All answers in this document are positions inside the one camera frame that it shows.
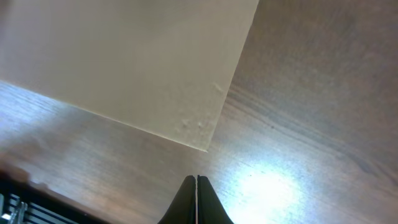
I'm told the brown cardboard box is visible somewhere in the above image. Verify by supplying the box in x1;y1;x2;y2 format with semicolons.
1;0;258;151

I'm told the black striped object table edge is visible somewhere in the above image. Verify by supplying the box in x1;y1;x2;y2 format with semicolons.
1;173;108;224

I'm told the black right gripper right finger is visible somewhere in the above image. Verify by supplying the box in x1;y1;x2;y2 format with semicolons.
197;175;233;224

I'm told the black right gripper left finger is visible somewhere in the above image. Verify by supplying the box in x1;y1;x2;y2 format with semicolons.
158;175;196;224

